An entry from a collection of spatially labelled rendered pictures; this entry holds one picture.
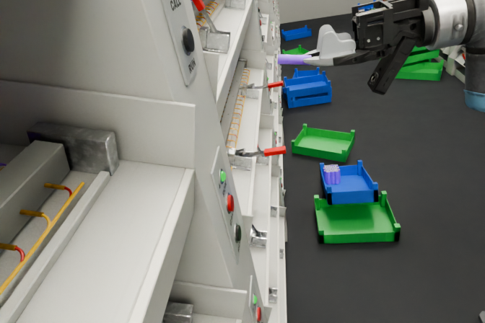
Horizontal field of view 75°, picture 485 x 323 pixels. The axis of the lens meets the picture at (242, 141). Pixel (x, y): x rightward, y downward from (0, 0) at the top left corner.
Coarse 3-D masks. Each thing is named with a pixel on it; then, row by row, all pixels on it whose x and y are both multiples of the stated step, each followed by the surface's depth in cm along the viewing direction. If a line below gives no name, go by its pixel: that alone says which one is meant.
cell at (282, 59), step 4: (280, 56) 60; (284, 56) 60; (288, 56) 60; (292, 56) 60; (296, 56) 60; (300, 56) 60; (304, 56) 60; (308, 56) 60; (280, 60) 60; (284, 60) 60; (288, 60) 60; (292, 60) 60; (296, 60) 60; (300, 60) 60; (292, 64) 61; (296, 64) 61; (300, 64) 61; (304, 64) 60; (308, 64) 60
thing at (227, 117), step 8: (240, 64) 86; (240, 72) 81; (240, 80) 78; (232, 88) 73; (232, 96) 70; (240, 96) 73; (232, 104) 67; (240, 104) 70; (224, 112) 63; (232, 112) 64; (224, 120) 61; (240, 120) 64; (224, 128) 59; (232, 128) 61; (224, 136) 56
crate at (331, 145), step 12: (300, 132) 189; (312, 132) 192; (324, 132) 187; (336, 132) 183; (300, 144) 187; (312, 144) 185; (324, 144) 183; (336, 144) 181; (348, 144) 179; (324, 156) 172; (336, 156) 168
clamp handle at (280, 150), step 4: (272, 148) 52; (276, 148) 52; (280, 148) 52; (284, 148) 51; (244, 152) 52; (252, 152) 53; (256, 152) 53; (260, 152) 52; (264, 152) 52; (268, 152) 52; (272, 152) 52; (276, 152) 51; (280, 152) 51; (284, 152) 51; (244, 156) 53; (248, 156) 53; (252, 156) 52
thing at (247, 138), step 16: (256, 64) 90; (256, 80) 84; (240, 112) 69; (256, 112) 70; (240, 128) 64; (256, 128) 64; (240, 144) 59; (256, 144) 60; (240, 176) 52; (240, 192) 49; (240, 208) 46
